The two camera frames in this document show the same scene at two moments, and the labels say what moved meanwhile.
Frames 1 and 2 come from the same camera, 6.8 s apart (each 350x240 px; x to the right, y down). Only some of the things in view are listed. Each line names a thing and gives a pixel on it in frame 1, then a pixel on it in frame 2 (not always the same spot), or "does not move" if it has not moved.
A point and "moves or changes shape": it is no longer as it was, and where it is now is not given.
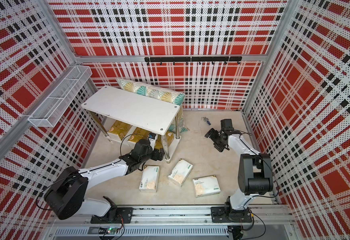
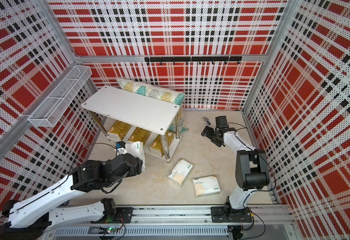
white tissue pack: (149, 178) moves or changes shape
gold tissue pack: (170, 137) does not move
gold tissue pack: (120, 128) does not move
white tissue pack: (180, 173) does not move
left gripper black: (156, 157) -> (137, 170)
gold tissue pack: (139, 134) does not move
